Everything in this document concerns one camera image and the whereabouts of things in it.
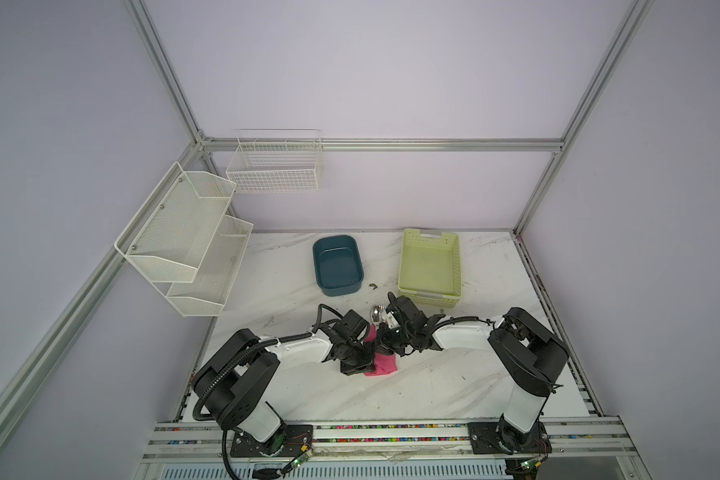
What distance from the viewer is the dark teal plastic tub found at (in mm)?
1032

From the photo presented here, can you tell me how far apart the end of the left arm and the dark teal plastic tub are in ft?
0.89

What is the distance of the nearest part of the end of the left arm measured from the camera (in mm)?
675
